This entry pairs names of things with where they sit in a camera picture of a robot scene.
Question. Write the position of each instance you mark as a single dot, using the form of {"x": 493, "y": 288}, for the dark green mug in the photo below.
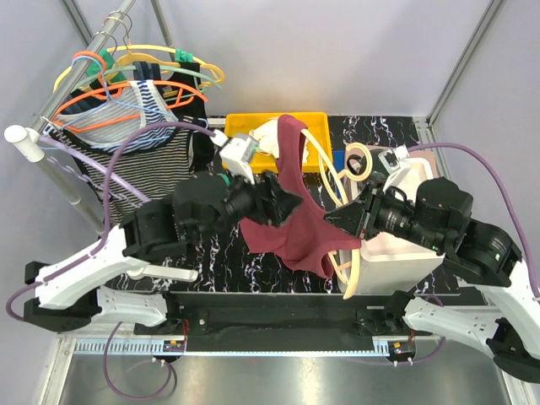
{"x": 356, "y": 164}

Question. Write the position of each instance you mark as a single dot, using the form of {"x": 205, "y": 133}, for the striped tank top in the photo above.
{"x": 153, "y": 163}

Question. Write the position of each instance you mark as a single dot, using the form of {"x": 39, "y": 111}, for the orange plastic hanger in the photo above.
{"x": 117, "y": 102}

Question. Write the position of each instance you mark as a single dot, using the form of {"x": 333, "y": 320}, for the beige plastic hanger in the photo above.
{"x": 349, "y": 272}

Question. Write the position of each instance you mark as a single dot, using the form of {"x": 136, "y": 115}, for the green plastic hanger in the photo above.
{"x": 163, "y": 86}

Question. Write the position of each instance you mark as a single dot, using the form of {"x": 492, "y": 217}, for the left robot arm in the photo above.
{"x": 72, "y": 294}

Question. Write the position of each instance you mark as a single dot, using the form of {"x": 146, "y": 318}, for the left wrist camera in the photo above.
{"x": 237, "y": 153}

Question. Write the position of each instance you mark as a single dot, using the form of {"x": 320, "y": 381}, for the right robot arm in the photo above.
{"x": 481, "y": 254}

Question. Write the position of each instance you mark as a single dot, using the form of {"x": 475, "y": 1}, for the metal clothes rail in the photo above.
{"x": 79, "y": 67}

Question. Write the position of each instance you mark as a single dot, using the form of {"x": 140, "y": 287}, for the maroon tank top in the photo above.
{"x": 305, "y": 240}

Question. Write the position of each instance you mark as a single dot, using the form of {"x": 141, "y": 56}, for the yellow plastic hanger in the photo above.
{"x": 135, "y": 52}

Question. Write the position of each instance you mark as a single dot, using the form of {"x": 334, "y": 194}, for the white tank top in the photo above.
{"x": 267, "y": 137}

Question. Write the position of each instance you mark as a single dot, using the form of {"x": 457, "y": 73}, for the blue board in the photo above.
{"x": 338, "y": 157}

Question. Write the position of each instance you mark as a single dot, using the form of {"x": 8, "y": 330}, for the white foam box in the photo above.
{"x": 388, "y": 263}

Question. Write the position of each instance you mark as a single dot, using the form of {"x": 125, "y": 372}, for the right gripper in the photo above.
{"x": 360, "y": 217}

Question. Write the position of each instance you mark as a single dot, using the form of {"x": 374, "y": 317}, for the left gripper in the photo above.
{"x": 272, "y": 202}

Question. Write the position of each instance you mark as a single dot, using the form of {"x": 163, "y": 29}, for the yellow plastic bin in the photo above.
{"x": 316, "y": 122}

